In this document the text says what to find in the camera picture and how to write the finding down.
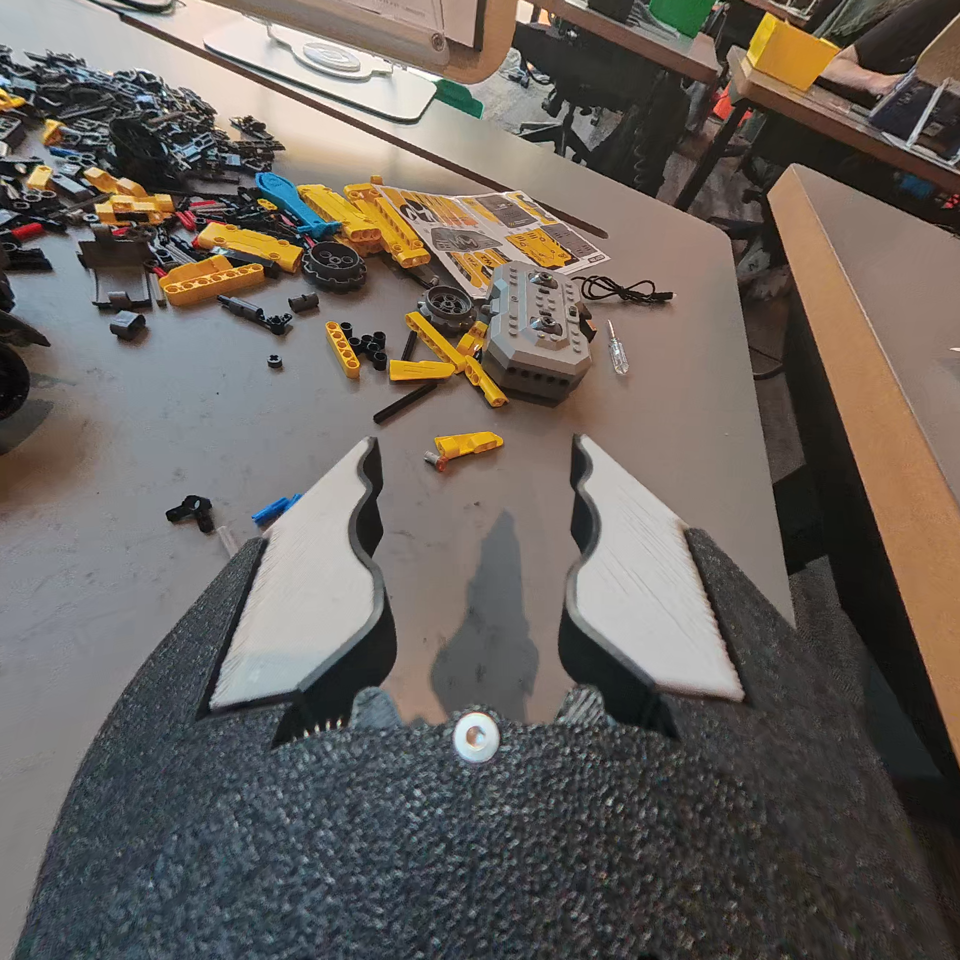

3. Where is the wooden background table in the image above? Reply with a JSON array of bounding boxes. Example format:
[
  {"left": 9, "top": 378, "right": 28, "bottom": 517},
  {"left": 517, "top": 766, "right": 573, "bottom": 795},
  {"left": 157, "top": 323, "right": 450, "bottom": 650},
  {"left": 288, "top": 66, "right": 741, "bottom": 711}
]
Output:
[
  {"left": 525, "top": 0, "right": 960, "bottom": 198},
  {"left": 767, "top": 164, "right": 960, "bottom": 759}
]

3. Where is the grey desk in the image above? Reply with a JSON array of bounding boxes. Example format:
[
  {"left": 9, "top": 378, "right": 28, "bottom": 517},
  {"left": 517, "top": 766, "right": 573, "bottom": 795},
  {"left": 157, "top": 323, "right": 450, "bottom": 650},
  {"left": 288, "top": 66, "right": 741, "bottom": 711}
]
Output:
[{"left": 0, "top": 0, "right": 796, "bottom": 931}]

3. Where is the green box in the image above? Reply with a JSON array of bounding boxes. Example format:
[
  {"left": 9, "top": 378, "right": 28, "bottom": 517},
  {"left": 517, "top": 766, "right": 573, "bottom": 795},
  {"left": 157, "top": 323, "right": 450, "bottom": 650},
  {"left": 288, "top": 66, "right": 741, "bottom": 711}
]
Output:
[{"left": 648, "top": 0, "right": 720, "bottom": 40}]

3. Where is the short yellow toy beam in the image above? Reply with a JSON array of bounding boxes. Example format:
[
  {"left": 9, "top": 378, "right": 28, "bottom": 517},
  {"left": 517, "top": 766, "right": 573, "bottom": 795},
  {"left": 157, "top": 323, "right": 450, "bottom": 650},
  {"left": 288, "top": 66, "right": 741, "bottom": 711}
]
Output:
[{"left": 326, "top": 321, "right": 363, "bottom": 378}]

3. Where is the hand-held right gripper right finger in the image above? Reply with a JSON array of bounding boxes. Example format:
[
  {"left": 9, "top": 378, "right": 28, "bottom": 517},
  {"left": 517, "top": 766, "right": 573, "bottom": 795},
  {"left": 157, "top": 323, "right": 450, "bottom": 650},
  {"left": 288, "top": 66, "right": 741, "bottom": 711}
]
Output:
[{"left": 558, "top": 435, "right": 747, "bottom": 709}]

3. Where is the yellow striped leaflet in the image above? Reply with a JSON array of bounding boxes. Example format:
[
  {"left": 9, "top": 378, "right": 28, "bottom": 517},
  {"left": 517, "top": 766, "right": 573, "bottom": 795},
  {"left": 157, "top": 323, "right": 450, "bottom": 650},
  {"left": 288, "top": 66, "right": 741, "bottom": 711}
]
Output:
[{"left": 375, "top": 186, "right": 613, "bottom": 295}]

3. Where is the small yellow toy panel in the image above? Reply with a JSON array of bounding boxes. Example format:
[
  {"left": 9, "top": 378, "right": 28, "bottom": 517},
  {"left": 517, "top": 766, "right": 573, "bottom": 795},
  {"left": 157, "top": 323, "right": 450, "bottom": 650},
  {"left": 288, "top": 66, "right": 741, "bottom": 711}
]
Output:
[{"left": 423, "top": 431, "right": 507, "bottom": 471}]

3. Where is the yellow plastic bin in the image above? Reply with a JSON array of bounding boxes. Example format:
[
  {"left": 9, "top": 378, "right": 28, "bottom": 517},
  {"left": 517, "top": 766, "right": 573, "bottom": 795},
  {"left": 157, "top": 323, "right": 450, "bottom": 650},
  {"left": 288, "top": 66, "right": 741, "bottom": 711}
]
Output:
[{"left": 746, "top": 14, "right": 843, "bottom": 93}]

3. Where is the short black cable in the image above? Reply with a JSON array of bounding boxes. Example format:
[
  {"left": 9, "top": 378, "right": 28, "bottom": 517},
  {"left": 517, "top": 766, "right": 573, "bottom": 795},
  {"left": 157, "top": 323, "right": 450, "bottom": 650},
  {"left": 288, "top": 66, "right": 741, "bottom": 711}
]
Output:
[{"left": 570, "top": 275, "right": 675, "bottom": 310}]

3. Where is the yellow toy brick vehicle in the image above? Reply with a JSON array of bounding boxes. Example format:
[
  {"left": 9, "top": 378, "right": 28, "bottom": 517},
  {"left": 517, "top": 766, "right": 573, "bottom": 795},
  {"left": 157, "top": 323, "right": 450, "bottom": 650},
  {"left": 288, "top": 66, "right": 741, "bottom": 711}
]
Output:
[{"left": 0, "top": 270, "right": 54, "bottom": 424}]

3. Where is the small black toy pin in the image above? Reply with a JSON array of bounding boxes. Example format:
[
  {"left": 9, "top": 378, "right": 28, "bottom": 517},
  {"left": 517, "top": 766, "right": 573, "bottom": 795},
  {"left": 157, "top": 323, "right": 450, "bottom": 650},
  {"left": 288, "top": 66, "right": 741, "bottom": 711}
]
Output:
[{"left": 165, "top": 494, "right": 216, "bottom": 535}]

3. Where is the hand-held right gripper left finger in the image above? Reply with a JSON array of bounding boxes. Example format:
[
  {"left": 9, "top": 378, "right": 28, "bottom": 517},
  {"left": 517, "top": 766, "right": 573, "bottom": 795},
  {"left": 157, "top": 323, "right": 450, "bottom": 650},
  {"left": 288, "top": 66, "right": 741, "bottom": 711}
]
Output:
[{"left": 210, "top": 435, "right": 400, "bottom": 715}]

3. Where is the blue curved toy panel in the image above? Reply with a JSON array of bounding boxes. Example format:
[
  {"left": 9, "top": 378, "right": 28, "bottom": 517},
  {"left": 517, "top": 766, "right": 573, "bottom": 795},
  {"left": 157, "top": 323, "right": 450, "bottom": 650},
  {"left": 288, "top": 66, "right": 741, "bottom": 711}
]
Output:
[{"left": 254, "top": 171, "right": 345, "bottom": 243}]

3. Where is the black toy tyre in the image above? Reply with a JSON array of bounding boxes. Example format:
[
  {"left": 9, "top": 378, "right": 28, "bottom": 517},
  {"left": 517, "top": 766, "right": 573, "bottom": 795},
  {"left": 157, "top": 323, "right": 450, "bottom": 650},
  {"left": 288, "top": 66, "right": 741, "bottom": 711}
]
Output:
[{"left": 299, "top": 240, "right": 370, "bottom": 292}]

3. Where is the black office chair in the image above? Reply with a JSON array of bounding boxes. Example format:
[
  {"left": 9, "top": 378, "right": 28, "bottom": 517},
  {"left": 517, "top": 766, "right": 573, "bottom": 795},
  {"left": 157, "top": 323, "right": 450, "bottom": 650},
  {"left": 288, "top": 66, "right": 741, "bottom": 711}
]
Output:
[{"left": 510, "top": 21, "right": 694, "bottom": 198}]

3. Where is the grey toy battery hub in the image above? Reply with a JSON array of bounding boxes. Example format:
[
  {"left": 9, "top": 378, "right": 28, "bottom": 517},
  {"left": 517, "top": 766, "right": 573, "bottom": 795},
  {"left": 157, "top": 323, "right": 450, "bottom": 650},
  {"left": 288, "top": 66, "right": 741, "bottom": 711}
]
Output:
[{"left": 480, "top": 260, "right": 595, "bottom": 405}]

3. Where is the pile of loose toy bricks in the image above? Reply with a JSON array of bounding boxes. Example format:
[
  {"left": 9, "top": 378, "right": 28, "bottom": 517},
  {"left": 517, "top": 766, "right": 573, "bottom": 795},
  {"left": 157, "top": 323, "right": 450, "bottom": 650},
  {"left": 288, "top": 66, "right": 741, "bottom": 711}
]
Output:
[{"left": 0, "top": 45, "right": 466, "bottom": 429}]

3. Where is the grey toy wheel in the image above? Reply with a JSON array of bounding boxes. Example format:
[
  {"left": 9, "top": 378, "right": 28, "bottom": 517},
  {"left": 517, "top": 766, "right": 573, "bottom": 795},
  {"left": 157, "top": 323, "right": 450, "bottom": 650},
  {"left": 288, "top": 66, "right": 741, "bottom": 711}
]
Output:
[{"left": 419, "top": 287, "right": 480, "bottom": 340}]

